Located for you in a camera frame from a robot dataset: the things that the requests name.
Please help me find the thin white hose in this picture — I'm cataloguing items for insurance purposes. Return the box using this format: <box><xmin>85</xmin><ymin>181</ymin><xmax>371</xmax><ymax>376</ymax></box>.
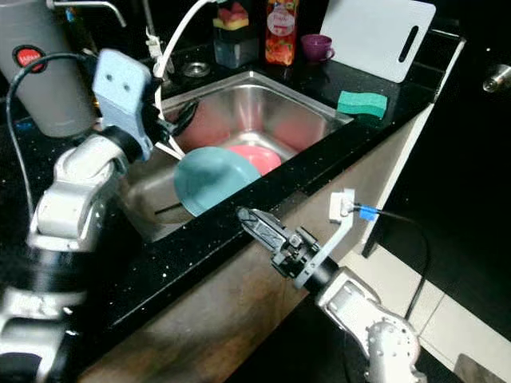
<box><xmin>152</xmin><ymin>112</ymin><xmax>184</xmax><ymax>159</ymax></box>

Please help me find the slim steel tap pipe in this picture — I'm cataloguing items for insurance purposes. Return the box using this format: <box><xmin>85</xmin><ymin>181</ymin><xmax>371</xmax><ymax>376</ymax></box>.
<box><xmin>142</xmin><ymin>0</ymin><xmax>164</xmax><ymax>61</ymax></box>

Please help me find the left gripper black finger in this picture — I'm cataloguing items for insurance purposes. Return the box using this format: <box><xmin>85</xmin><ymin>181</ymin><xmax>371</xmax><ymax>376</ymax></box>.
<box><xmin>171</xmin><ymin>99</ymin><xmax>200</xmax><ymax>137</ymax></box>

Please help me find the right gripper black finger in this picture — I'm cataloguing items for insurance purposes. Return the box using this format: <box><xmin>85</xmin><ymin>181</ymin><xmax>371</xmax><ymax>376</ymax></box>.
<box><xmin>236</xmin><ymin>209</ymin><xmax>283</xmax><ymax>250</ymax></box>
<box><xmin>239</xmin><ymin>206</ymin><xmax>293</xmax><ymax>241</ymax></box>

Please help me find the stainless steel sink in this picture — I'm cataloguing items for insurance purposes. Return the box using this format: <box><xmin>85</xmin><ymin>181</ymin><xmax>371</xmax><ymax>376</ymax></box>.
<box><xmin>120</xmin><ymin>70</ymin><xmax>356</xmax><ymax>243</ymax></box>

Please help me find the purple cup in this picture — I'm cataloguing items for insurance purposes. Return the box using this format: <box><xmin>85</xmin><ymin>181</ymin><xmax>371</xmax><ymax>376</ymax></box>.
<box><xmin>301</xmin><ymin>34</ymin><xmax>336</xmax><ymax>63</ymax></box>

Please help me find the thick white hose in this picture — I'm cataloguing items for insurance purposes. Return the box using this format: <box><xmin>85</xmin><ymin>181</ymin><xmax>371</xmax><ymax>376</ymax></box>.
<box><xmin>152</xmin><ymin>0</ymin><xmax>228</xmax><ymax>81</ymax></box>

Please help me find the dark container with fruit label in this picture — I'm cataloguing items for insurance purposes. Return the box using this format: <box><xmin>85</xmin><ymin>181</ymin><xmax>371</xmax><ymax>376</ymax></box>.
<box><xmin>213</xmin><ymin>2</ymin><xmax>250</xmax><ymax>69</ymax></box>

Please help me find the white cutting board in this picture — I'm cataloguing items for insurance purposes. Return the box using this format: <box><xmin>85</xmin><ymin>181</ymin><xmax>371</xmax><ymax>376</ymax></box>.
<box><xmin>319</xmin><ymin>0</ymin><xmax>438</xmax><ymax>84</ymax></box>

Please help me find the brown cabinet front panel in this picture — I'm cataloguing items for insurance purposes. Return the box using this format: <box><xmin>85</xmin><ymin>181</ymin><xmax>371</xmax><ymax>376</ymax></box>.
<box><xmin>80</xmin><ymin>104</ymin><xmax>448</xmax><ymax>383</ymax></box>

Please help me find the orange dish soap pump bottle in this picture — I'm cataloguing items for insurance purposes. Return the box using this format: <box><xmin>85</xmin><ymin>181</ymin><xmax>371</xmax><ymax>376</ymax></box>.
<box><xmin>265</xmin><ymin>0</ymin><xmax>300</xmax><ymax>67</ymax></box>

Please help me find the silver door knob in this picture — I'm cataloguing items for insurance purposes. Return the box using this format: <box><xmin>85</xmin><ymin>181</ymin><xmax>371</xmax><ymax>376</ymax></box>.
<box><xmin>483</xmin><ymin>64</ymin><xmax>511</xmax><ymax>93</ymax></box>

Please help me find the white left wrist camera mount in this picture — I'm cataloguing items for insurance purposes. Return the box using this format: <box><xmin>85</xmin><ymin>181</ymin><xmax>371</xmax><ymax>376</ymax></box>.
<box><xmin>92</xmin><ymin>48</ymin><xmax>160</xmax><ymax>160</ymax></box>

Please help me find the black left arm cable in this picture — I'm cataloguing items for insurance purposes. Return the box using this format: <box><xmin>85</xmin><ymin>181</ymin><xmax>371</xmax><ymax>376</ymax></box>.
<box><xmin>6</xmin><ymin>52</ymin><xmax>101</xmax><ymax>224</ymax></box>

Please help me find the teal plate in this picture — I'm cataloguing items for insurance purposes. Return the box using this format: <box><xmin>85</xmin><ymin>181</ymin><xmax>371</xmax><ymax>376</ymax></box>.
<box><xmin>173</xmin><ymin>147</ymin><xmax>263</xmax><ymax>218</ymax></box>

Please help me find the pink plate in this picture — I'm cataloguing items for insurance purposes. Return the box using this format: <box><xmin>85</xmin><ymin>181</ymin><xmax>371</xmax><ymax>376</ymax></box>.
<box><xmin>224</xmin><ymin>144</ymin><xmax>283</xmax><ymax>178</ymax></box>

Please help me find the green sponge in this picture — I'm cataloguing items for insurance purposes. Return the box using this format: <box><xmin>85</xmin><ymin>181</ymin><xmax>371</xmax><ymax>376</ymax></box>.
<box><xmin>337</xmin><ymin>90</ymin><xmax>390</xmax><ymax>120</ymax></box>

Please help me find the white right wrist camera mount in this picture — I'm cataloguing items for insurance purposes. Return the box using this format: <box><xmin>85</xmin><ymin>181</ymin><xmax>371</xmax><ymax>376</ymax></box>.
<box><xmin>291</xmin><ymin>188</ymin><xmax>356</xmax><ymax>290</ymax></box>

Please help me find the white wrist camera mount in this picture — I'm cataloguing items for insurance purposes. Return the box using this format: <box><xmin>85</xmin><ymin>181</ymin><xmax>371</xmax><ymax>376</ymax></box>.
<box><xmin>92</xmin><ymin>48</ymin><xmax>160</xmax><ymax>160</ymax></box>
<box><xmin>291</xmin><ymin>188</ymin><xmax>356</xmax><ymax>290</ymax></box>

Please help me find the grey jug with red logo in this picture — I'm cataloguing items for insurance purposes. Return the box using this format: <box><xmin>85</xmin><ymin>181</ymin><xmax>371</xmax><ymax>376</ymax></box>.
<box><xmin>0</xmin><ymin>0</ymin><xmax>98</xmax><ymax>138</ymax></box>

